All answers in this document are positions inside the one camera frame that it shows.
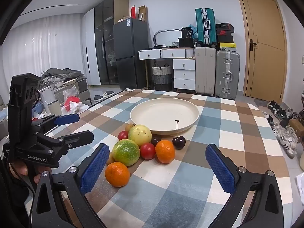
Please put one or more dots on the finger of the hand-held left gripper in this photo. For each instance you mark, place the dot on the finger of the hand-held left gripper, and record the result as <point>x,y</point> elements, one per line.
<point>67,119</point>
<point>78,138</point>

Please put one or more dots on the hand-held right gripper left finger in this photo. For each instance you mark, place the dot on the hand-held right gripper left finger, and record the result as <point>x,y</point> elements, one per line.
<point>95,168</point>

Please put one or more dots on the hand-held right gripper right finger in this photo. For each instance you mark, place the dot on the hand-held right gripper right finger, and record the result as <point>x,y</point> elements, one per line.
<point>219,168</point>

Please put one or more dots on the brown longan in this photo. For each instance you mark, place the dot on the brown longan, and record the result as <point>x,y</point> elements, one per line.
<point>129,127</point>
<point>109,159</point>

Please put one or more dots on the orange mandarin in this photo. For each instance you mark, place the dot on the orange mandarin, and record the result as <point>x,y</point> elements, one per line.
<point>117,174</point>
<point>165,152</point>

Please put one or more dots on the green passion fruit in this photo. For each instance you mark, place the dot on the green passion fruit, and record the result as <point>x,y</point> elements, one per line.
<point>125,153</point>

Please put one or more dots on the red cherry tomato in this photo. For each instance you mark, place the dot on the red cherry tomato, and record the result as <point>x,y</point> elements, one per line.
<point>123,135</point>
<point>147,151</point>

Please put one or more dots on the dark cherry with stem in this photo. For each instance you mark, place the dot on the dark cherry with stem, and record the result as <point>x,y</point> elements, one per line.
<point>178,143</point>

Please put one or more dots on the yellow-green passion fruit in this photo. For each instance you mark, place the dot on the yellow-green passion fruit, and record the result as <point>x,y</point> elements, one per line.
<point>140,135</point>

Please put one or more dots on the cream round plate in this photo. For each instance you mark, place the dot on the cream round plate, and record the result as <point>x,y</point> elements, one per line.
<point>161,114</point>

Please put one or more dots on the person's left hand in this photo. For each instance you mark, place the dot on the person's left hand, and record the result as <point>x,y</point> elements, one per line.
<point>42,174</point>

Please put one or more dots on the white paper cup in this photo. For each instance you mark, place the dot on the white paper cup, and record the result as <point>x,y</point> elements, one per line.
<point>54,108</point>

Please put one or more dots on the red item in bag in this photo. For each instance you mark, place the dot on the red item in bag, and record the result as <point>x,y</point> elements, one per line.
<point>72,102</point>

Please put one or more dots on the clear plastic bag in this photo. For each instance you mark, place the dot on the clear plastic bag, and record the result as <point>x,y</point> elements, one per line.
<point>71,91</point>

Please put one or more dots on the grey slipper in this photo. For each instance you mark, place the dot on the grey slipper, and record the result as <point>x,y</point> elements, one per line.
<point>108,93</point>
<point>97,97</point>

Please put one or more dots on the grey jacket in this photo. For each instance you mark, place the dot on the grey jacket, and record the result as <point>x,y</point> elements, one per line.
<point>59,73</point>

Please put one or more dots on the white wardrobe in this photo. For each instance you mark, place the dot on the white wardrobe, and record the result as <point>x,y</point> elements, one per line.
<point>91,47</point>

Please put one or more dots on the row of shoes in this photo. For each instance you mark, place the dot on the row of shoes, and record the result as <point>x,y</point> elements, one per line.
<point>283,128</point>

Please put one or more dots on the white sheer curtain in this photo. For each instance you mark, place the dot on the white sheer curtain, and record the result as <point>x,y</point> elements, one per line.
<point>42,47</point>

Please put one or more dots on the grey floor rag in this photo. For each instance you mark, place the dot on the grey floor rag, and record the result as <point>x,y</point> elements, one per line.
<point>260,102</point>

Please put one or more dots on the white paper sheet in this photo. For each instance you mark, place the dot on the white paper sheet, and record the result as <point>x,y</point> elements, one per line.
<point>299,190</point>

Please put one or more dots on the dark glass cabinet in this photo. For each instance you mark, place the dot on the dark glass cabinet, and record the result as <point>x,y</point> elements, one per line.
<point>104,40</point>

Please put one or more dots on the dark grey refrigerator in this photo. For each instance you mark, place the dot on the dark grey refrigerator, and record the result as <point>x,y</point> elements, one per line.
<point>129,52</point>

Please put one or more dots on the silver suitcase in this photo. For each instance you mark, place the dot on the silver suitcase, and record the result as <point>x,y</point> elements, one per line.
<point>226,76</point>

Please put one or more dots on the beige suitcase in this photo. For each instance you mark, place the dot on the beige suitcase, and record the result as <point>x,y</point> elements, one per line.
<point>205,71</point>

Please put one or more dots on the white drawer cabinet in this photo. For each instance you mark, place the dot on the white drawer cabinet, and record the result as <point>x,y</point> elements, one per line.
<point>184,74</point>

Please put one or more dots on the woven laundry basket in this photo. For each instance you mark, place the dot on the woven laundry basket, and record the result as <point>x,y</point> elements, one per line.
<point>162,76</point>

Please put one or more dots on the wooden door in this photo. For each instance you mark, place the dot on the wooden door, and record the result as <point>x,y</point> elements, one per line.
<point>263,71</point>

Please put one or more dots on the flat cardboard box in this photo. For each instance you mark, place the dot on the flat cardboard box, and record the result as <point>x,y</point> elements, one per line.
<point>124,19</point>

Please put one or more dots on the white ribbed bin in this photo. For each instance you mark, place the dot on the white ribbed bin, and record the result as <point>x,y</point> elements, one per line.
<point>190,53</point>

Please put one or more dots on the yellow black shoe box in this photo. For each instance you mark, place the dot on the yellow black shoe box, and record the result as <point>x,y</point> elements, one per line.
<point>227,46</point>

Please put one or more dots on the plain black shoe box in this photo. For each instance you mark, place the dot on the plain black shoe box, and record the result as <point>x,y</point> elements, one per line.
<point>225,39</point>

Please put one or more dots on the brown cardboard box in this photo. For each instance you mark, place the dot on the brown cardboard box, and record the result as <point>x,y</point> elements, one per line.
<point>143,13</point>

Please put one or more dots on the black storage box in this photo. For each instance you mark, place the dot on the black storage box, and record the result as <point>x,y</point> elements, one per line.
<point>186,42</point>

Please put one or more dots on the small white basket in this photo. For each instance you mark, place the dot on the small white basket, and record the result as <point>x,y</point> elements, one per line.
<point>175,44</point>

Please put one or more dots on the red logo shoe box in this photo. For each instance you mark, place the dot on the red logo shoe box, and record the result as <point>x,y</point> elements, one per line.
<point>225,32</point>

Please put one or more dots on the black tub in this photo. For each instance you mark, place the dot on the black tub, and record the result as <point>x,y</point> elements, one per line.
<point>187,32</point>

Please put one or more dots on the teal suitcase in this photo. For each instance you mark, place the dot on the teal suitcase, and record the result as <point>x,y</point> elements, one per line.
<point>201,28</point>

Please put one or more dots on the blue plastic bag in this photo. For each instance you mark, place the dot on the blue plastic bag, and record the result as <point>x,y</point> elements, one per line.
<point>193,29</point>

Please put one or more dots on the black shoe box red stripe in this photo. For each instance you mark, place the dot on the black shoe box red stripe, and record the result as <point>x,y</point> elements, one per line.
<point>224,26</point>

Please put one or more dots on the oval metal frame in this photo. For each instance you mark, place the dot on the oval metal frame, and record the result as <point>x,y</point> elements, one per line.
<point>166,30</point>

